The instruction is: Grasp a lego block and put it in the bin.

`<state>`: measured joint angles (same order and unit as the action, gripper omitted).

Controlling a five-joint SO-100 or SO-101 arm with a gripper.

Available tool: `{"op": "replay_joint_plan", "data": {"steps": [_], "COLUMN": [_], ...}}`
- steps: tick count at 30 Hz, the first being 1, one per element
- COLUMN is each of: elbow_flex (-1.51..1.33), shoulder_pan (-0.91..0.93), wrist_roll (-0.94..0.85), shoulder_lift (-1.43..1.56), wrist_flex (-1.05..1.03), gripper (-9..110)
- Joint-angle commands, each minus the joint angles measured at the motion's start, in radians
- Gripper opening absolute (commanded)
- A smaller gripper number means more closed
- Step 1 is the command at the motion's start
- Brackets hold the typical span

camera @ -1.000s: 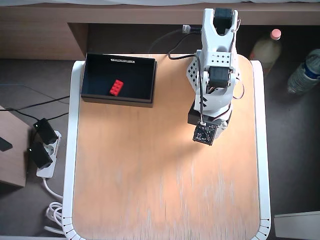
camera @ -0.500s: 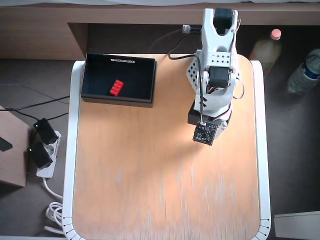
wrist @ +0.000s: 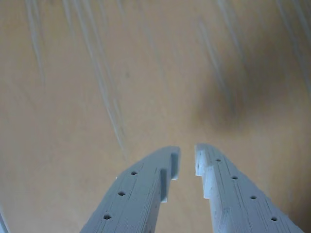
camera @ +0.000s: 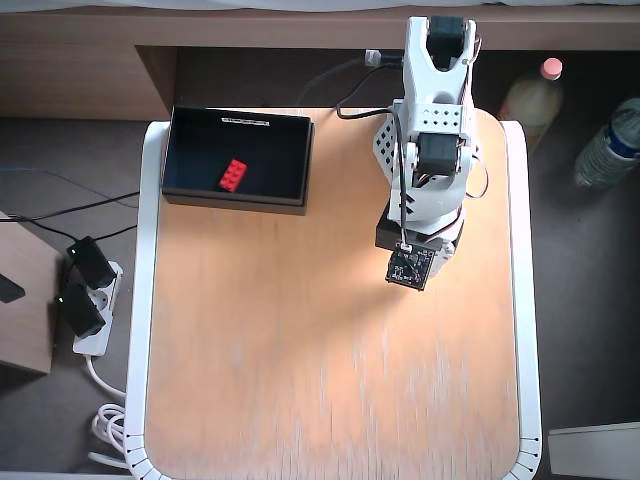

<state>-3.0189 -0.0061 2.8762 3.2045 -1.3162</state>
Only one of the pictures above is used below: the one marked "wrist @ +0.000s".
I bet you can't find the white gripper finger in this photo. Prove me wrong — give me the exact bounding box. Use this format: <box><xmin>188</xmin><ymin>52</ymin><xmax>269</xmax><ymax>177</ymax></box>
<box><xmin>195</xmin><ymin>142</ymin><xmax>305</xmax><ymax>233</ymax></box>
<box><xmin>80</xmin><ymin>145</ymin><xmax>181</xmax><ymax>233</ymax></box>

